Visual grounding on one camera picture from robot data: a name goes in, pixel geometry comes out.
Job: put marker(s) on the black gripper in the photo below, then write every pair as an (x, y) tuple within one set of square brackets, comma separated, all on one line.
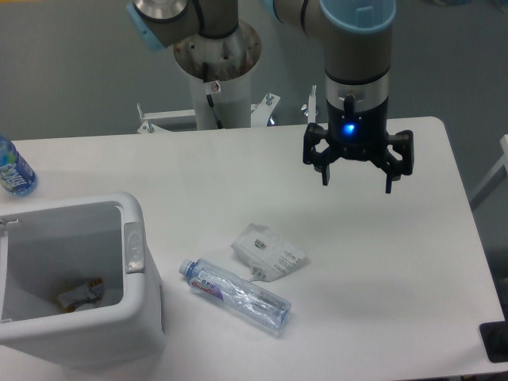
[(363, 136)]

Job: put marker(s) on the white plastic packet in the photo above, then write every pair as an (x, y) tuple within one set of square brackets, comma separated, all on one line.
[(267, 254)]

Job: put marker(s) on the clear plastic bottle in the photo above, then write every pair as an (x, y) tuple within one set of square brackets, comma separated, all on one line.
[(241, 295)]

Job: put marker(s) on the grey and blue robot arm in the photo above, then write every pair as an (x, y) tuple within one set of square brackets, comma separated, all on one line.
[(355, 35)]

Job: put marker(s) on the crumpled trash in can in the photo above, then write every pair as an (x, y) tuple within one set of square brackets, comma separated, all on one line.
[(82, 297)]

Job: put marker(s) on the white plastic trash can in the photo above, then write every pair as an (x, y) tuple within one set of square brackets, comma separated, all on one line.
[(50, 247)]

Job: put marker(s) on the black clamp at table edge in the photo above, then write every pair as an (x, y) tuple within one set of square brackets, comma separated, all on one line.
[(494, 335)]

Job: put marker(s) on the blue labelled water bottle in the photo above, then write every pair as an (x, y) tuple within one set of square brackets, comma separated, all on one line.
[(17, 177)]

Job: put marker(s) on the white pedestal base frame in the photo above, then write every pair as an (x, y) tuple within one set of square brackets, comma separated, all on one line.
[(262, 114)]

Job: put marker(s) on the white frame at right edge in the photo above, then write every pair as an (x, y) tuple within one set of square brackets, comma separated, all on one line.
[(492, 179)]

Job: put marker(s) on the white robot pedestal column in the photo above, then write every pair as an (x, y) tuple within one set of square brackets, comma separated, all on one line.
[(219, 73)]

